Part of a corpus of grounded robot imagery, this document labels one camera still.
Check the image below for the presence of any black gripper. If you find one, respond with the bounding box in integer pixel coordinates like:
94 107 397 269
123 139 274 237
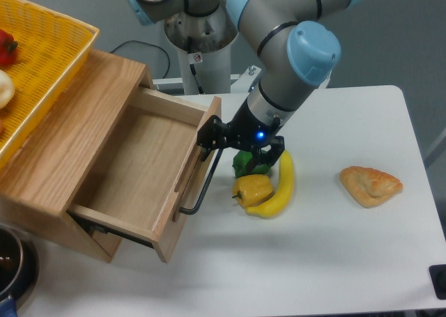
197 99 285 171

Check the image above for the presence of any wooden top drawer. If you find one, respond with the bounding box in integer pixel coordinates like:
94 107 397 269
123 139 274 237
68 87 222 262

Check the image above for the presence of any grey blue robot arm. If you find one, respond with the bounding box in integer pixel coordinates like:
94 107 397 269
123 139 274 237
128 0 363 165

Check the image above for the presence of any wooden drawer cabinet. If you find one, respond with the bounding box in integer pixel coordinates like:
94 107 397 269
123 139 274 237
1 49 153 262

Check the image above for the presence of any green bell pepper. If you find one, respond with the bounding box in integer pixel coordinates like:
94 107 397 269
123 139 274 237
232 150 271 178

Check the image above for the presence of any yellow bell pepper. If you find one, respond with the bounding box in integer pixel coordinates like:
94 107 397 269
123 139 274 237
232 174 274 208

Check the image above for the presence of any yellow banana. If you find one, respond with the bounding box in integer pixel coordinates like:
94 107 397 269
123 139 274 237
245 150 295 219

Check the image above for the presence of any triangular pastry bread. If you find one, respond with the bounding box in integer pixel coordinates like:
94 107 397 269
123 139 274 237
339 166 403 208

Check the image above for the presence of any yellow plastic basket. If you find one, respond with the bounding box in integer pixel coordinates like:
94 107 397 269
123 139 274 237
1 0 100 165

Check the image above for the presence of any black table corner device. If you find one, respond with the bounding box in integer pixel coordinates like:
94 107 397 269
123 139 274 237
429 264 446 300

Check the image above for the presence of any white round vegetable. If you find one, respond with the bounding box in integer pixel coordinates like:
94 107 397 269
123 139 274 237
0 70 15 109

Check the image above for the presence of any dark metal pot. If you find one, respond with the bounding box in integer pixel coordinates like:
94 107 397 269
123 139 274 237
1 225 40 316

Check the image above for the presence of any red bell pepper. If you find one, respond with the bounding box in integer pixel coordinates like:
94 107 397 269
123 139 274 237
0 29 18 66

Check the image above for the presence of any black cable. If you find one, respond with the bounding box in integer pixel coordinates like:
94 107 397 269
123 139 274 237
109 40 171 79

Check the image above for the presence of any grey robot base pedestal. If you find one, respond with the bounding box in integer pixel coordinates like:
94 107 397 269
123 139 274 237
164 2 238 95

